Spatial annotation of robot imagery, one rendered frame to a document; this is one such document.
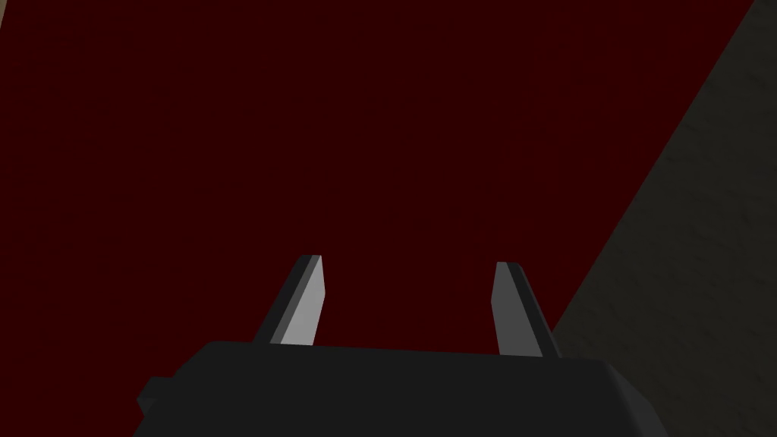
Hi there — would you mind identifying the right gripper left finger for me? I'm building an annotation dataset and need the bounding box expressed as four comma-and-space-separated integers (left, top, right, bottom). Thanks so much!
252, 254, 326, 347

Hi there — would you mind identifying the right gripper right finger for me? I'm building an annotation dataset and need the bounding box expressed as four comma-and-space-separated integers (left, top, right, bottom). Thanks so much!
490, 261, 563, 359

